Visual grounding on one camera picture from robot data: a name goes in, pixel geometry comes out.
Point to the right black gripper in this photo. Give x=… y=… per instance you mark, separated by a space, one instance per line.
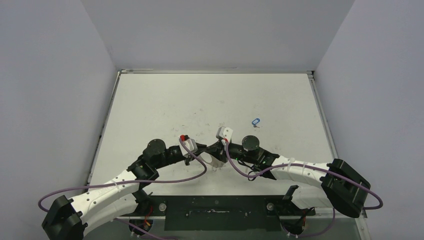
x=224 y=146

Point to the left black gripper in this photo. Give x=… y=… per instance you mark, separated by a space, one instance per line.
x=201 y=148

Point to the clear plastic keyring holder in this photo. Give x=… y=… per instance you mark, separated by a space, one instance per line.
x=210 y=160

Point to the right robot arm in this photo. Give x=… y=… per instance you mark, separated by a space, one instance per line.
x=338 y=185

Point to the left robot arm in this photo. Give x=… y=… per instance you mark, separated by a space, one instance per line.
x=72 y=218

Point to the blue tagged key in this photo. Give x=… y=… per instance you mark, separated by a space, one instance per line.
x=255 y=122

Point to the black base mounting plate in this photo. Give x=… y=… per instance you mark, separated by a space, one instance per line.
x=221 y=213

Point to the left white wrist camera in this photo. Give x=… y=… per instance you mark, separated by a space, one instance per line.
x=187 y=145

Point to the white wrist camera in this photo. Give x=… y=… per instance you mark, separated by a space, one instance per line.
x=187 y=145
x=224 y=134

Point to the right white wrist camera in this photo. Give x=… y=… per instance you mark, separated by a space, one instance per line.
x=224 y=134

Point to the aluminium front rail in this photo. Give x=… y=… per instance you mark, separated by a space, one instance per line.
x=91 y=204

